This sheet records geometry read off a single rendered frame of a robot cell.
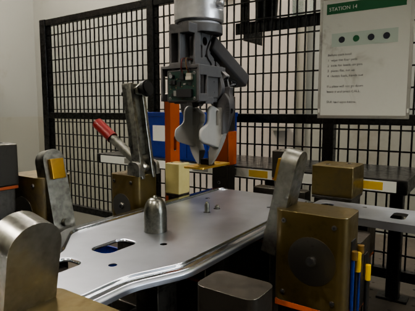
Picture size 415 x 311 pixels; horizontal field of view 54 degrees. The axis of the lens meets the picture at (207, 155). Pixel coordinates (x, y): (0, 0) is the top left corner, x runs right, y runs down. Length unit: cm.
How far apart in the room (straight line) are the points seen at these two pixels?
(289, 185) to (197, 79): 20
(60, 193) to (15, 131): 371
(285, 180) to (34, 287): 33
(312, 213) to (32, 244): 33
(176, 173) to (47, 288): 53
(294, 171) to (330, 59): 67
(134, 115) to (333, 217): 40
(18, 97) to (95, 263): 396
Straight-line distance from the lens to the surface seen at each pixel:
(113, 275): 45
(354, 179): 83
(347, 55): 114
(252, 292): 43
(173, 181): 80
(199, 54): 62
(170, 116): 82
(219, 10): 64
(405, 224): 68
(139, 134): 74
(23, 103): 442
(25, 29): 453
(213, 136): 63
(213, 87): 62
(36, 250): 28
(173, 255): 49
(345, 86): 114
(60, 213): 65
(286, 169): 52
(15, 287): 28
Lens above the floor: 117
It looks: 6 degrees down
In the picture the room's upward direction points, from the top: straight up
